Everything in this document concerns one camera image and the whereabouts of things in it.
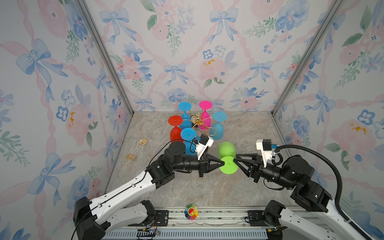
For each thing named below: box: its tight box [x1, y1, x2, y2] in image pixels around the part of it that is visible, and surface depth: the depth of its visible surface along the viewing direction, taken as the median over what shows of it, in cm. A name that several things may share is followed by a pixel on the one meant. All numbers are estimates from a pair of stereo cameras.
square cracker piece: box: [125, 153, 137, 161], surface depth 97 cm
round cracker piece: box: [139, 138, 148, 146], surface depth 105 cm
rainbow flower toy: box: [184, 203, 199, 221], surface depth 77 cm
